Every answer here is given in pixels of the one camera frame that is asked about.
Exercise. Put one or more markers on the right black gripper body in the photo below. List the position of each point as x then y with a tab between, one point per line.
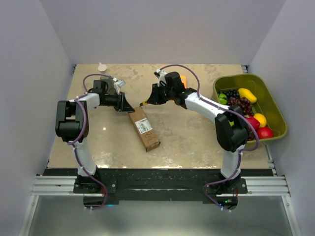
165	94

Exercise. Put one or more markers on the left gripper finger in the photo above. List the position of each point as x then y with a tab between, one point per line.
126	109
124	104

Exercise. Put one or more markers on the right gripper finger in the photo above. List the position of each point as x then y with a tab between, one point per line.
153	101
154	92

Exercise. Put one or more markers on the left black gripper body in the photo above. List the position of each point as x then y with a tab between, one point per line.
113	101

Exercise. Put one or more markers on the yellow utility knife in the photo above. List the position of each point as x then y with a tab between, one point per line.
144	103

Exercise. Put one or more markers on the brown cardboard express box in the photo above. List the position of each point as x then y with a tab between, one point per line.
144	130

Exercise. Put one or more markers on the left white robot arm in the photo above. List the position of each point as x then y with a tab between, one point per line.
72	122

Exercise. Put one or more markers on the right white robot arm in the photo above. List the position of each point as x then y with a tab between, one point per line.
232	130

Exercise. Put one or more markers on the orange small carton box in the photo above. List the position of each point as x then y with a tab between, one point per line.
184	80

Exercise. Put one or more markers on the clear bottle with white cap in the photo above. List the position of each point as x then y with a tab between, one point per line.
102	68

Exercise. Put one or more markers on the green pear fruit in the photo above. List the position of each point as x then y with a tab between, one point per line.
223	99

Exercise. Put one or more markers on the dark purple grape bunch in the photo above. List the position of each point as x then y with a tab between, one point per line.
229	93

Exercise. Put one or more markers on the yellow mango fruit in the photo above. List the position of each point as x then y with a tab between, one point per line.
246	93

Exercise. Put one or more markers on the red grape bunch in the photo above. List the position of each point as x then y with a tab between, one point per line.
243	103

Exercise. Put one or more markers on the red pepper fruit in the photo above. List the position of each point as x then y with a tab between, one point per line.
254	122

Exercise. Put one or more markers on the yellow lemon fruit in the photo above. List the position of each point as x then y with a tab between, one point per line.
261	119

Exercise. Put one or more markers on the olive green plastic bin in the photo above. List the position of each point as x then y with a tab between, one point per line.
265	103

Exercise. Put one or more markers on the red apple fruit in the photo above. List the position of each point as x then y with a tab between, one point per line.
264	133

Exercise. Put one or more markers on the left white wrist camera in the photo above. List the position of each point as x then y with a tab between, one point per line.
118	84

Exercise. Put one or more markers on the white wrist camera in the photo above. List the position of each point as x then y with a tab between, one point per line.
160	74
118	84

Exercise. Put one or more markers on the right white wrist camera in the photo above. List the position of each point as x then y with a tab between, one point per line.
160	74

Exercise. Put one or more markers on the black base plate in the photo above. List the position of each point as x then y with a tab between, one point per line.
201	185

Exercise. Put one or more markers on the aluminium rail frame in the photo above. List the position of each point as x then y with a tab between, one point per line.
63	186

